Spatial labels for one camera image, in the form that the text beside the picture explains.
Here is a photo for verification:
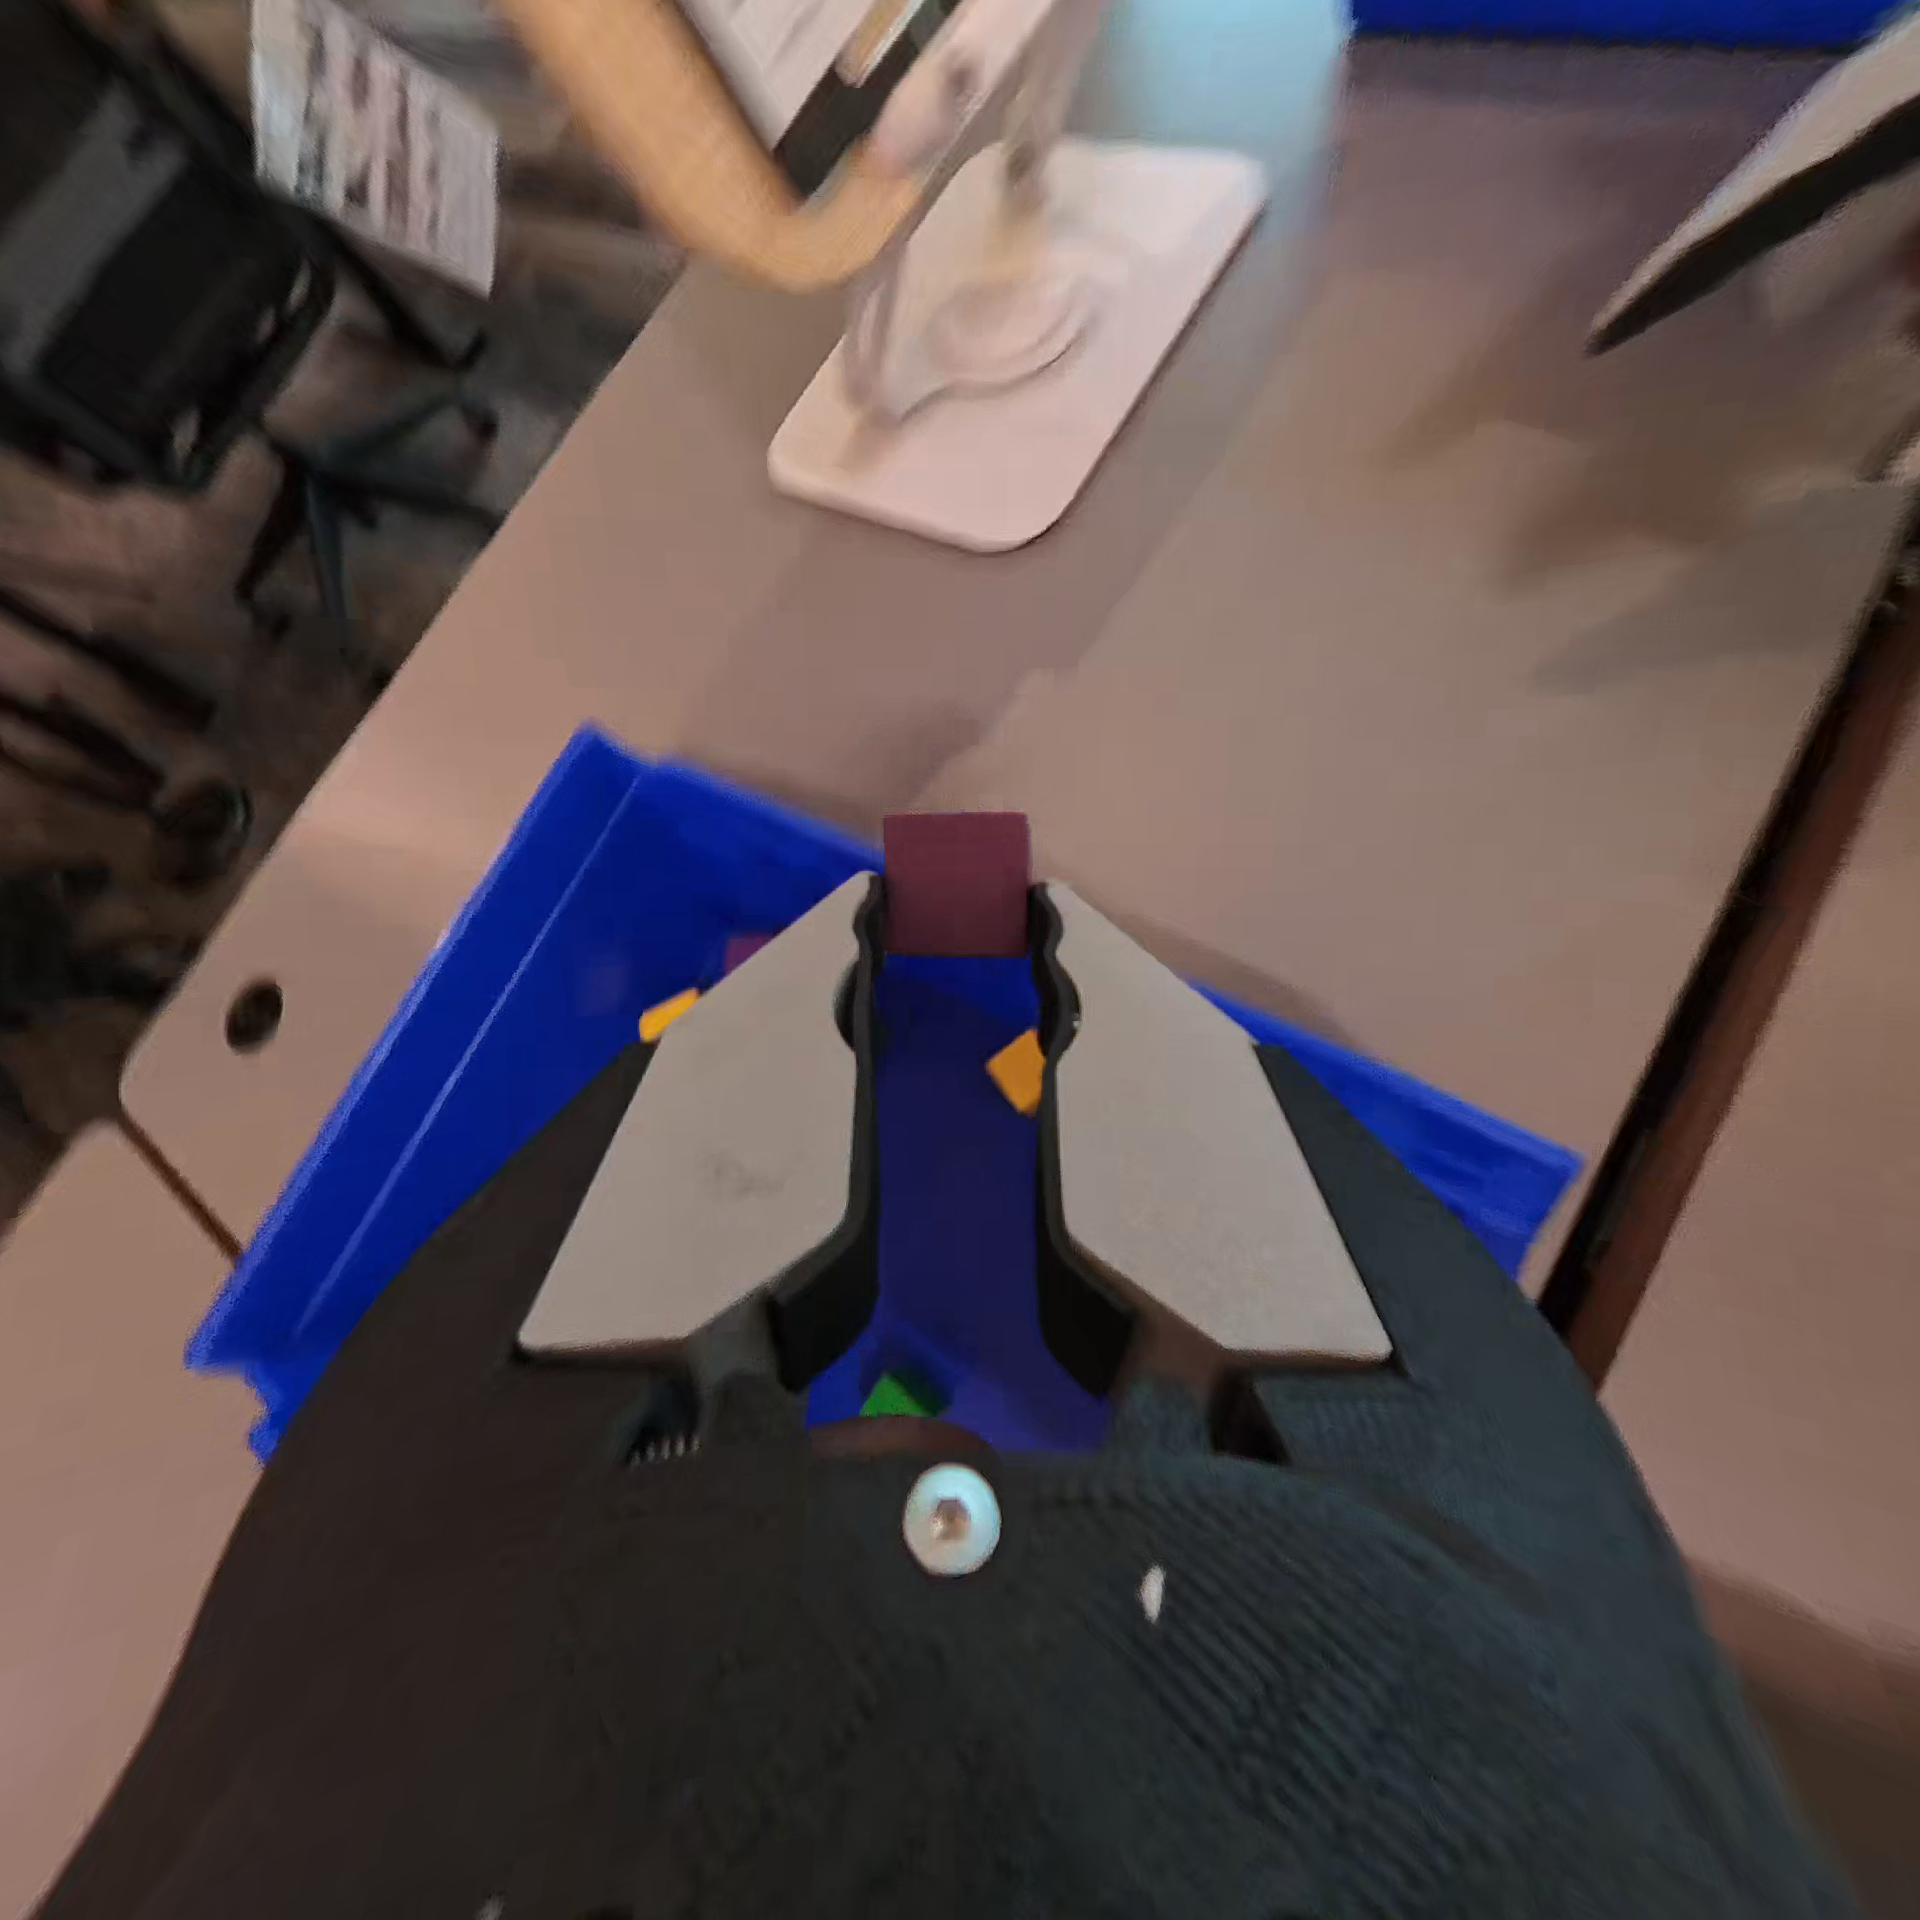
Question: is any wooden board document stand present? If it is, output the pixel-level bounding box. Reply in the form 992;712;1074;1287
499;0;1273;555

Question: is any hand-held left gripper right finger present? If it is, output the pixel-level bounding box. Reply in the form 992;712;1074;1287
1030;882;1398;1400

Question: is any black office chair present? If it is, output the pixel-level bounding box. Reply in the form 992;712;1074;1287
0;58;504;617

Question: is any blue plastic bin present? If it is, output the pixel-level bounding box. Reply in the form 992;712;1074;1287
1348;0;1920;49
184;723;1587;1465

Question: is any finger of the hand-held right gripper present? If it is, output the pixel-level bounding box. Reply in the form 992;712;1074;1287
1587;14;1920;364

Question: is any printed leaflet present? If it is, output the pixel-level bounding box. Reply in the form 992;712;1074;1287
251;0;504;300

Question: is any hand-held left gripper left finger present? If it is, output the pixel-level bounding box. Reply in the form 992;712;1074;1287
515;874;892;1393

